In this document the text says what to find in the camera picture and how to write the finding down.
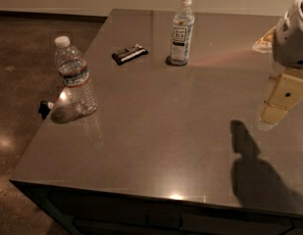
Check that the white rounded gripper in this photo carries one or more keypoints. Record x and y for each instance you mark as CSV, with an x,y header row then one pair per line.
x,y
290,39

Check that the clear water bottle red label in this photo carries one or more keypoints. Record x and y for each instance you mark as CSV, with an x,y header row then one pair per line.
x,y
73,70

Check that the tall tea bottle white cap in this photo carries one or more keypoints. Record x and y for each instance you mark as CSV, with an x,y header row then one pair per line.
x,y
183,24

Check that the black and white flat packet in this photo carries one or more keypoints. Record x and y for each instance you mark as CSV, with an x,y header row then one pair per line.
x,y
127,54

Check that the dark cabinet drawer front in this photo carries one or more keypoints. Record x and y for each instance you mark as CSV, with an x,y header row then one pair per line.
x,y
109,214

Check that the small black white floor object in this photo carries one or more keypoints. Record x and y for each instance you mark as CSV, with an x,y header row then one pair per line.
x,y
45,108

